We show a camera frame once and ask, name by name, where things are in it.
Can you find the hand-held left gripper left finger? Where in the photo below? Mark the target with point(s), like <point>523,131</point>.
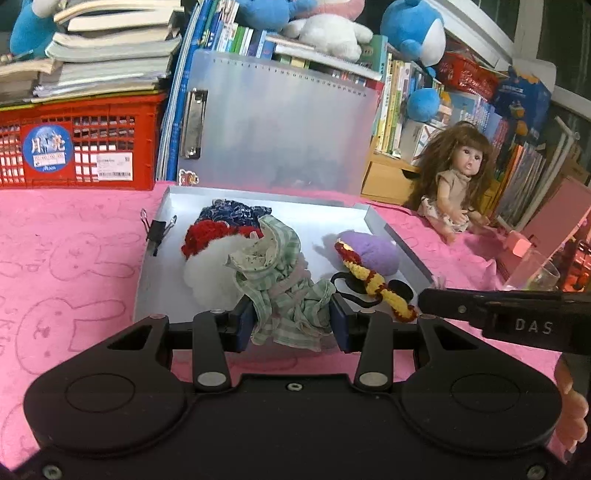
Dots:
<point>245,323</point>

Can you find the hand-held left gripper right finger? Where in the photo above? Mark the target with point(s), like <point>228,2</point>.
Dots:
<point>340,325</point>

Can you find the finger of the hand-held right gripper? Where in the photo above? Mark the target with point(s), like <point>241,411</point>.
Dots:
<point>452,302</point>

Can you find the black mouse ear headband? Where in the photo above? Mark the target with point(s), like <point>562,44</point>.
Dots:
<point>405,290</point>

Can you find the yellow red crochet scarf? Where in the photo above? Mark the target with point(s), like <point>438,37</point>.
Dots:
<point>369,277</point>

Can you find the green checked doll dress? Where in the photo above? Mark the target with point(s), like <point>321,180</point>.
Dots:
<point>281,277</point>

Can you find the white fluffy plush toy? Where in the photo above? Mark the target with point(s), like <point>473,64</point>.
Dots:
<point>207,272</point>

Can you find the purple fuzzy hat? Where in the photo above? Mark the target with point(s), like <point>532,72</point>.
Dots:
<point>374,254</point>

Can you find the red crochet piece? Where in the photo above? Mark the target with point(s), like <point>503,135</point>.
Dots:
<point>203,233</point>

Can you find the white shallow cardboard box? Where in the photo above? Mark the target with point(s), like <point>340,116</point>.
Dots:
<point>314,221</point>

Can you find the dark blue patterned cloth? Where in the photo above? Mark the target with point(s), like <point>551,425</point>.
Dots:
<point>231,212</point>

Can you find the person's right hand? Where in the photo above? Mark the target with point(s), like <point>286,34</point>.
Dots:
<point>572,415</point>

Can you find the clear glass mug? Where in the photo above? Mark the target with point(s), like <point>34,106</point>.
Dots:
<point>531,272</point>

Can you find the pink toy box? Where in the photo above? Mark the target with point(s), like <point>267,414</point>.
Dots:
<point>558,217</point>

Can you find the brown haired baby doll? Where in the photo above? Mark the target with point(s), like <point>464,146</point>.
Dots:
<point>455,184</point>

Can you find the black binder clip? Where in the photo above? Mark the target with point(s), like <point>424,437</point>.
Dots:
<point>157,230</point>

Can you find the wooden desk organizer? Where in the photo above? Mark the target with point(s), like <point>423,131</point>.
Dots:
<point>383,180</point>

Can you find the row of blue spined books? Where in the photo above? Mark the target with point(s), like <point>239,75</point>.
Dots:
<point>521,175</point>

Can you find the white pipe rack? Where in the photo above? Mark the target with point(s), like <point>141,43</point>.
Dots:
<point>561,152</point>

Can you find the pink rabbit print blanket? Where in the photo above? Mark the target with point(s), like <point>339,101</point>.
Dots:
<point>69,277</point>

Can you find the red plastic crate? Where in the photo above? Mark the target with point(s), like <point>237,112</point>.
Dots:
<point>138,166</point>

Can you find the translucent plastic clipboard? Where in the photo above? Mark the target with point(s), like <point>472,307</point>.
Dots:
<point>286,129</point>

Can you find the row of thin picture books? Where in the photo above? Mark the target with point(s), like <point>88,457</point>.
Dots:
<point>392,106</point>

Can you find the blue cardboard box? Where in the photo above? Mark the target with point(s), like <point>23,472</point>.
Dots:
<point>521,97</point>

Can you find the blue and white plush toy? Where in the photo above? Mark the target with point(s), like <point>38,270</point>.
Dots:
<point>413,27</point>

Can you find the row of blue folders and books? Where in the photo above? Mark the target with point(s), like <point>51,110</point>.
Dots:
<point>231,37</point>

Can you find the stack of worn books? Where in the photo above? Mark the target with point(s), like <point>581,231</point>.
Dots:
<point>106,69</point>

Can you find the pink and white plush toy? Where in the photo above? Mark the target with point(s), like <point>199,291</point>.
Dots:
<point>339,7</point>

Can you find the blue cat plush toy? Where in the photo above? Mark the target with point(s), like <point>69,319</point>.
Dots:
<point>25,32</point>

